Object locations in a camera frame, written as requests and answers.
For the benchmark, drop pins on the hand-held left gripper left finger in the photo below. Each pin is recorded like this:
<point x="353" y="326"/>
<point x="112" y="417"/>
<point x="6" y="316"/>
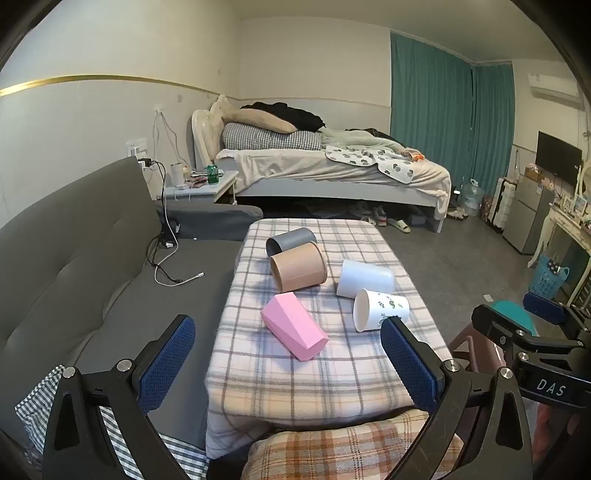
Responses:
<point x="168" y="364"/>

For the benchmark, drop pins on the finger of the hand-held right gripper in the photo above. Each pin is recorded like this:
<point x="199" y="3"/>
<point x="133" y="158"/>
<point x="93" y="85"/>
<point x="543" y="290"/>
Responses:
<point x="545" y="308"/>
<point x="490" y="321"/>

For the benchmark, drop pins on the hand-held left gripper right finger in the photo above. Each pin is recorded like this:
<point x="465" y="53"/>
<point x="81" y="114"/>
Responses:
<point x="408" y="364"/>

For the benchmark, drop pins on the pink faceted cup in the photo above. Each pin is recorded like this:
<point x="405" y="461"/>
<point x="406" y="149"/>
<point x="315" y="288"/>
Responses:
<point x="295" y="325"/>

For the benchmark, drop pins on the white cup with green print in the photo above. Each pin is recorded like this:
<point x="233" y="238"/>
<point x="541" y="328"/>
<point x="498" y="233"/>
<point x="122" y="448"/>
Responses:
<point x="388" y="305"/>

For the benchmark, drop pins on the plain white cup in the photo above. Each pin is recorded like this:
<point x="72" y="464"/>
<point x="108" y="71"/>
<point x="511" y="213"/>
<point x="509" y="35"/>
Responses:
<point x="364" y="277"/>

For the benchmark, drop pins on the tan round cup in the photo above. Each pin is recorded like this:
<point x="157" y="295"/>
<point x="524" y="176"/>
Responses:
<point x="302" y="270"/>

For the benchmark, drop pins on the grey round cup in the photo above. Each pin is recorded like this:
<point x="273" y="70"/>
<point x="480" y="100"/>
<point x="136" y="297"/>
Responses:
<point x="295" y="239"/>

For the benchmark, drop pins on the teal round cushion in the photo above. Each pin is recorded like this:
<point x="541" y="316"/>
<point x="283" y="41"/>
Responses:
<point x="510" y="310"/>

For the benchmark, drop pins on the blue plastic basket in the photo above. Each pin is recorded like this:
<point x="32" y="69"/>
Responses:
<point x="549" y="279"/>

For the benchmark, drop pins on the brown plastic stool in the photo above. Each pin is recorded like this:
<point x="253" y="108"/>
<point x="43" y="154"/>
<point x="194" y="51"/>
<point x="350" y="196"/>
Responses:
<point x="466" y="346"/>

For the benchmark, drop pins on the silver fridge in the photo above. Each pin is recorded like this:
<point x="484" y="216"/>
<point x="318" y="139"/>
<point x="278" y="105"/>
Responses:
<point x="524" y="217"/>

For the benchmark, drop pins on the white suitcase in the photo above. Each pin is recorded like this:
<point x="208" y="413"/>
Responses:
<point x="503" y="205"/>

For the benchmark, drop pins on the beige sandals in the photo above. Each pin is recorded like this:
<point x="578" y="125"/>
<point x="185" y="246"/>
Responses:
<point x="458" y="213"/>

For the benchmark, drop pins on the plaid tablecloth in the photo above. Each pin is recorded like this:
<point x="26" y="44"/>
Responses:
<point x="286" y="383"/>

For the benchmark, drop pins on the clear water jug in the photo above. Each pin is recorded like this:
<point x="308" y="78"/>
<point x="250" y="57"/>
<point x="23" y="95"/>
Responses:
<point x="472" y="201"/>

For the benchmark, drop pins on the orange plaid cushion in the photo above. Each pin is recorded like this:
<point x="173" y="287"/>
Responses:
<point x="323" y="454"/>

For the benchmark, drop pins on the pale green slipper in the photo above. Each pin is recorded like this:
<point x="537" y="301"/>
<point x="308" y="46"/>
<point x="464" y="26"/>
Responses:
<point x="400" y="226"/>

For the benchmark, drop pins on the grey sofa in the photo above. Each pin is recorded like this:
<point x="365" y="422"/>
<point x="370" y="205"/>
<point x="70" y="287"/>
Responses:
<point x="69" y="258"/>

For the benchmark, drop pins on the striped cloth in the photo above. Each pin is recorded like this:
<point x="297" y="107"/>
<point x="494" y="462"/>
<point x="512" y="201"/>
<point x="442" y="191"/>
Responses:
<point x="28" y="406"/>

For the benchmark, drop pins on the grey sneaker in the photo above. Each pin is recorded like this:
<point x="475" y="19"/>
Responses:
<point x="379" y="216"/>

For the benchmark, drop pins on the black television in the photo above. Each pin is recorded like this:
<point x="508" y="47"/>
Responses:
<point x="556" y="157"/>

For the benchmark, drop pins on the white nightstand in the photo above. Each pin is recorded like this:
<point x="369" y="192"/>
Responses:
<point x="217" y="187"/>

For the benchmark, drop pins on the white tumbler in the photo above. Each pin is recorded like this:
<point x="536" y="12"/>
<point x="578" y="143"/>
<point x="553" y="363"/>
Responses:
<point x="177" y="175"/>

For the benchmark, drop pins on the teal curtain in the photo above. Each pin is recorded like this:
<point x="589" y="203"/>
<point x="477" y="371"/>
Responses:
<point x="494" y="120"/>
<point x="429" y="101"/>

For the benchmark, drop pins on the green can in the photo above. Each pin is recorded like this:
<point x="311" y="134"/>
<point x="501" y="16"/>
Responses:
<point x="213" y="174"/>

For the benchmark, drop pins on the patterned white blanket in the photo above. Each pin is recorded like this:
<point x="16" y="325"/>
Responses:
<point x="364" y="159"/>

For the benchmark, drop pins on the white air conditioner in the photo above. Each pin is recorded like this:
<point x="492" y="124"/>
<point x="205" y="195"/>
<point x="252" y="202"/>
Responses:
<point x="554" y="87"/>

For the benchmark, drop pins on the white bed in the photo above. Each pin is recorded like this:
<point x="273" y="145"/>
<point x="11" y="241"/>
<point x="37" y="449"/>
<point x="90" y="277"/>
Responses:
<point x="300" y="168"/>

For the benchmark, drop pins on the pale green blanket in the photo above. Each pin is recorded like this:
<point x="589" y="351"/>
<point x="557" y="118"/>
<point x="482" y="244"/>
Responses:
<point x="360" y="138"/>

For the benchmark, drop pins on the checked pillow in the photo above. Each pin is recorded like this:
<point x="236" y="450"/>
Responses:
<point x="268" y="137"/>

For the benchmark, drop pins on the beige pillow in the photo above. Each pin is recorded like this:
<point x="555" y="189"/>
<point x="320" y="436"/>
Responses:
<point x="258" y="119"/>

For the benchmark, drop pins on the black clothes pile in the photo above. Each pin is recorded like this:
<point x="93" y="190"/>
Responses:
<point x="295" y="115"/>

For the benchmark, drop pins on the white wall outlet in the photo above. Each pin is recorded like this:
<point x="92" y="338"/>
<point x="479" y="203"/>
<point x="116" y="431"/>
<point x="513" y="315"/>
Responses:
<point x="136" y="147"/>

